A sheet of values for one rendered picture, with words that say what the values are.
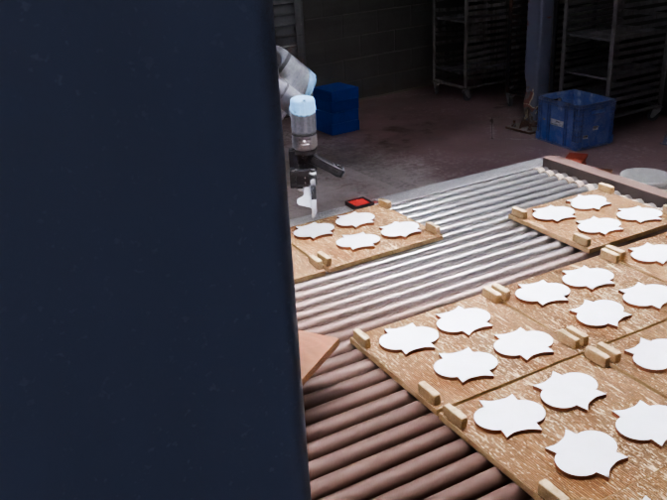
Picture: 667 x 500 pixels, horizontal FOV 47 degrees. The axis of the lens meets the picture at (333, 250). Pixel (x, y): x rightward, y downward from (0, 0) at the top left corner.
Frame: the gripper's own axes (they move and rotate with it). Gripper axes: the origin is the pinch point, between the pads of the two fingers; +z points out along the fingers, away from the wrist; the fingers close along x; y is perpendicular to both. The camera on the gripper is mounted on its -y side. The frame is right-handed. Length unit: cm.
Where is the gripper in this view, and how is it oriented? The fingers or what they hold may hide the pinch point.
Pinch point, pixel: (315, 209)
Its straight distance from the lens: 241.2
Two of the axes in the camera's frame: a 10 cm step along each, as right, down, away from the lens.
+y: -10.0, 0.5, -0.2
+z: 0.4, 9.2, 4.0
